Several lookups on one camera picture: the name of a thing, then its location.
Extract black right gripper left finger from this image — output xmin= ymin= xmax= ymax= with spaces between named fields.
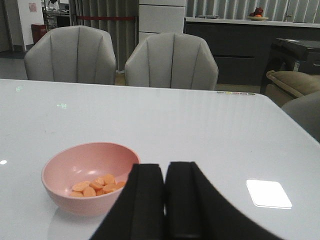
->
xmin=92 ymin=164 xmax=164 ymax=240

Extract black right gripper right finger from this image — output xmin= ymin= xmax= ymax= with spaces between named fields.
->
xmin=165 ymin=162 xmax=278 ymax=240

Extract orange ham slices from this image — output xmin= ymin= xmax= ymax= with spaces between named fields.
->
xmin=69 ymin=173 xmax=126 ymax=198

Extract pink bowl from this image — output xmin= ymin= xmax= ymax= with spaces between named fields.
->
xmin=41 ymin=142 xmax=140 ymax=216

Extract right grey upholstered chair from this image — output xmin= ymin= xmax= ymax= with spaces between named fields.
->
xmin=124 ymin=32 xmax=219 ymax=91

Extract grey upholstered chair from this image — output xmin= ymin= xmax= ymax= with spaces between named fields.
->
xmin=24 ymin=25 xmax=117 ymax=85
xmin=124 ymin=32 xmax=219 ymax=91

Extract beige cushion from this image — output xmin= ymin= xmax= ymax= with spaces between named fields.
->
xmin=266 ymin=70 xmax=320 ymax=98

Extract left grey upholstered chair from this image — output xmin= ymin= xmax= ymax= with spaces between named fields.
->
xmin=24 ymin=25 xmax=117 ymax=85

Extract dark grey counter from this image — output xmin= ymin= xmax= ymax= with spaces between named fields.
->
xmin=184 ymin=17 xmax=320 ymax=87

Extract grey curtain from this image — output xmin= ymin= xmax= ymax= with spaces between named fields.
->
xmin=68 ymin=0 xmax=139 ymax=72

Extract black side table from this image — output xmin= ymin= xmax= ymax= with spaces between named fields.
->
xmin=260 ymin=38 xmax=320 ymax=94

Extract white drawer cabinet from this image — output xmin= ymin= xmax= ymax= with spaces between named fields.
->
xmin=138 ymin=0 xmax=187 ymax=42

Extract fruit plate on counter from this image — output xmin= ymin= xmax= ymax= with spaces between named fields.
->
xmin=248 ymin=7 xmax=269 ymax=21

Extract red barrier belt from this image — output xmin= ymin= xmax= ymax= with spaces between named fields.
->
xmin=76 ymin=15 xmax=137 ymax=21

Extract red trash bin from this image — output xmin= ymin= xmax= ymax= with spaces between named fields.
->
xmin=31 ymin=23 xmax=47 ymax=44

